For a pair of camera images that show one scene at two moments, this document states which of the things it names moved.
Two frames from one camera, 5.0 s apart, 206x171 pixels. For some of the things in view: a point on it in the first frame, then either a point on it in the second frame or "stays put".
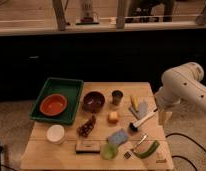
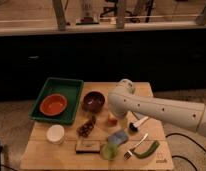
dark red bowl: x=93 y=101 stays put
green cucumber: x=149 y=152 stays put
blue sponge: x=118 y=137 stays put
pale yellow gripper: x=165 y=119 -> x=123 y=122
